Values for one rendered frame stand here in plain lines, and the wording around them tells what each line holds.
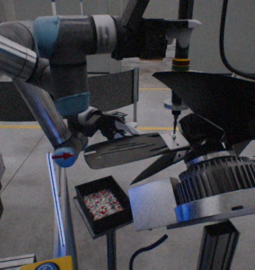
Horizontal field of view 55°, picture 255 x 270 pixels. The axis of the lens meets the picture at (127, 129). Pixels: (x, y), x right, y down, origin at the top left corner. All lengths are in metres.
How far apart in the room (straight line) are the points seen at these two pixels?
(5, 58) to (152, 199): 0.54
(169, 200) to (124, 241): 1.27
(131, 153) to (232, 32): 6.41
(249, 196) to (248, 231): 1.64
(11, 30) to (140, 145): 0.50
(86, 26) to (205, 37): 6.32
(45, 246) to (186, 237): 1.03
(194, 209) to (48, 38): 0.48
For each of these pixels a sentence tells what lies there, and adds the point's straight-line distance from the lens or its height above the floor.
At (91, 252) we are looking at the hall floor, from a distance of 1.94.
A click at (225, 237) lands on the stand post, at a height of 0.90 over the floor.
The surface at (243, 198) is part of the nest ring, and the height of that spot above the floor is 1.16.
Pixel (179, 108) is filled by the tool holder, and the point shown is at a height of 1.30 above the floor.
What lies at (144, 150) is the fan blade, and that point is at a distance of 0.67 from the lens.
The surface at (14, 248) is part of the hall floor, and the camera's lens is 2.11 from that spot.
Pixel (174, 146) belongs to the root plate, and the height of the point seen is 1.19.
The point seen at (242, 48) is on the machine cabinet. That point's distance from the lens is 7.10.
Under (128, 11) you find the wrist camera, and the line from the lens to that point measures 0.57.
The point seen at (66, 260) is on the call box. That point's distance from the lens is 0.58.
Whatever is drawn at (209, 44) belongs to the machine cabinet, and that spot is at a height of 0.77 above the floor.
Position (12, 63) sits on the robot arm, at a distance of 0.60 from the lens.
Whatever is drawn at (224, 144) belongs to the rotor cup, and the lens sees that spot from 0.71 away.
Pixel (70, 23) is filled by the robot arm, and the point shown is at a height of 1.51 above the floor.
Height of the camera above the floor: 1.53
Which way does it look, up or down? 26 degrees down
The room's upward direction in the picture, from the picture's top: straight up
